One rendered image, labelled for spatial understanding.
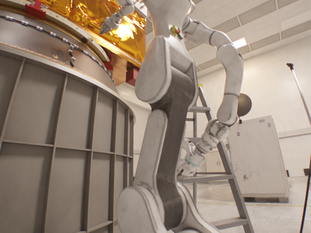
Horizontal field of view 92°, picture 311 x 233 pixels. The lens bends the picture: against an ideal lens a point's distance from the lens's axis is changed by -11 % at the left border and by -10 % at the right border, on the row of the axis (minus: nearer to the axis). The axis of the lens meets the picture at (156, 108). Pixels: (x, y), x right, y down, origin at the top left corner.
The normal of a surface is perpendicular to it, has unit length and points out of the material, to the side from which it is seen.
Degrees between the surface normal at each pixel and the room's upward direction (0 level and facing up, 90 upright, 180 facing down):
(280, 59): 90
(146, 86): 90
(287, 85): 90
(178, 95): 110
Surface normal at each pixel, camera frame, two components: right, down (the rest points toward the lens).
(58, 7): 0.67, 0.31
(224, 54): -0.70, -0.15
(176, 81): 0.70, 0.01
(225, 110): -0.65, -0.38
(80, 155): 0.87, -0.20
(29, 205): 0.74, -0.26
